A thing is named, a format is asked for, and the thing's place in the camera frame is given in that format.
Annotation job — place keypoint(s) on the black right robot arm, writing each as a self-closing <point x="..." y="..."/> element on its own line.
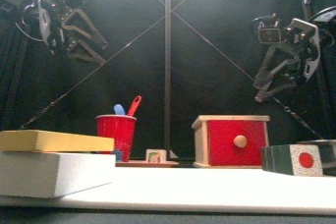
<point x="325" y="18"/>

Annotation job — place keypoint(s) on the white cutting board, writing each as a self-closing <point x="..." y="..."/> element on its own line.
<point x="209" y="190"/>

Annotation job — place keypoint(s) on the blue toy utensil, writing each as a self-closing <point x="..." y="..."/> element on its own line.
<point x="118" y="109"/>

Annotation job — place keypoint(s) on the red drawer with wooden knob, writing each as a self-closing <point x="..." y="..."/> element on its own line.
<point x="226" y="151"/>

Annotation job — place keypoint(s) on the maki roll toy red centre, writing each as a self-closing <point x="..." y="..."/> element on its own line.
<point x="288" y="160"/>

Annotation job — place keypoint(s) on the wooden drawer box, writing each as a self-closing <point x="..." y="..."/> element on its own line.
<point x="198" y="142"/>

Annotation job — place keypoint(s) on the red plastic cup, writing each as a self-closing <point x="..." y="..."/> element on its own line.
<point x="116" y="136"/>

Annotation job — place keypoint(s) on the yellow egg toy block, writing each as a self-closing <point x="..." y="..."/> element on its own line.
<point x="52" y="141"/>

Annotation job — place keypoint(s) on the small wooden plate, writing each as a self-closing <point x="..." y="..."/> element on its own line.
<point x="148" y="164"/>

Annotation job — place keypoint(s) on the white rice toy block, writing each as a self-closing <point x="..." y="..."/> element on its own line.
<point x="48" y="174"/>

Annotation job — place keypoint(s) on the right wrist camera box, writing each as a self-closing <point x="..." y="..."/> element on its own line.
<point x="268" y="34"/>

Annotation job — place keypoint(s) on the vertical metal frame pole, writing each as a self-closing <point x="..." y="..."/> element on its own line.
<point x="168" y="70"/>

